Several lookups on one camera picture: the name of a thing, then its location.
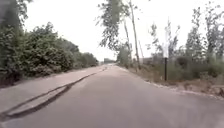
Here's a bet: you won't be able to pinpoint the grey asphalt road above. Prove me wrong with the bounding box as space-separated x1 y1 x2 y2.
0 63 224 128

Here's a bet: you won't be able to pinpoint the dirt and gravel verge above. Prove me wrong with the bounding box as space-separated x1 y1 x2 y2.
117 64 224 101

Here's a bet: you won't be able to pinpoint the bushes and young trees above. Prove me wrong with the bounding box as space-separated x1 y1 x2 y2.
139 1 224 83

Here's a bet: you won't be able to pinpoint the group of tall thin trees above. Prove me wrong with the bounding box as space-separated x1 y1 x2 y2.
96 0 146 71

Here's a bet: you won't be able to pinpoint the dark post with pale sign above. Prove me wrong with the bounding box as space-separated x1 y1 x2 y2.
162 41 170 82

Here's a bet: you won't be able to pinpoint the row of green bushes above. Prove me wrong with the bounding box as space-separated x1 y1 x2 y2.
0 0 100 87

